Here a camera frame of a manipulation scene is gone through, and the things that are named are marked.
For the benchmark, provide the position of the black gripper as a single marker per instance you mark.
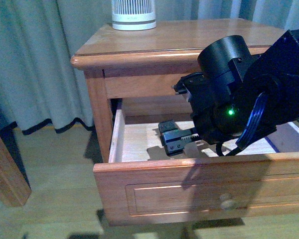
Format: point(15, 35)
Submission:
point(213, 124)

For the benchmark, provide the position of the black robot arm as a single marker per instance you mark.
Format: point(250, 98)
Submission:
point(237, 95)

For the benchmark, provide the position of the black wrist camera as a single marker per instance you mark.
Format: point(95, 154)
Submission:
point(191, 86)

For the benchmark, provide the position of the wooden nightstand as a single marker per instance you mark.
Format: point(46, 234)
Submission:
point(144, 64)

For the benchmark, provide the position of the grey curtain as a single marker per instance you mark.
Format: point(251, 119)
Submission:
point(38, 85)

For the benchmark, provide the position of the wooden furniture leg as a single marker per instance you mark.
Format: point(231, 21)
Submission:
point(14, 191)

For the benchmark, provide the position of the white air purifier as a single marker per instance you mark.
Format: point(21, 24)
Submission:
point(133, 15)

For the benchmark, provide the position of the wooden drawer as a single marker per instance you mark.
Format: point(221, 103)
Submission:
point(140, 184)

